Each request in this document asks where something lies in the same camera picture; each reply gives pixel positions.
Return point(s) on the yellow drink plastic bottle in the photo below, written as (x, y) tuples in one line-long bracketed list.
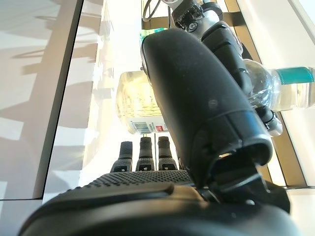
[(133, 98)]

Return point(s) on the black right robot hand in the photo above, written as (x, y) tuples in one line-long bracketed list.
[(197, 98)]

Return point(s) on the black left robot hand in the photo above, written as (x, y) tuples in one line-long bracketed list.
[(226, 49)]

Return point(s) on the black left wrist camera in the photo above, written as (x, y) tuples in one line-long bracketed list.
[(187, 19)]

